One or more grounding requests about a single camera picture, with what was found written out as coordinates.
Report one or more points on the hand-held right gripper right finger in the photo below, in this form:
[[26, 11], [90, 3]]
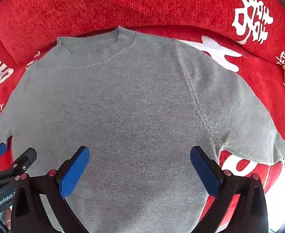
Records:
[[205, 173]]

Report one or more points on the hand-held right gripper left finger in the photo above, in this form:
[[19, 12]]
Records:
[[75, 172]]

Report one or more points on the grey knit sweater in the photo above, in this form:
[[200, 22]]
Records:
[[132, 102]]

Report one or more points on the red printed sofa cover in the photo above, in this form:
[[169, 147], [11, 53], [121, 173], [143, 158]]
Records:
[[84, 4]]

